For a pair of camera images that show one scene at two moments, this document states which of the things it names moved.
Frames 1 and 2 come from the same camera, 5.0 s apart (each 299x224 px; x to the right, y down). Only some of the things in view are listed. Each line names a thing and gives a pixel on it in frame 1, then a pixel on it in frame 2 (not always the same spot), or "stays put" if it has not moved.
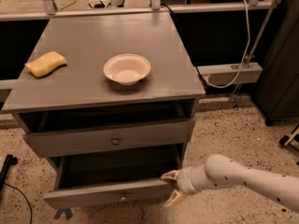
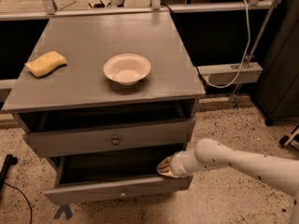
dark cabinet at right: x=277 y=93 stays put
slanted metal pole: x=249 y=58 stays put
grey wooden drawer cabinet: x=110 y=99 stays put
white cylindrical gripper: x=185 y=180 to x=176 y=165
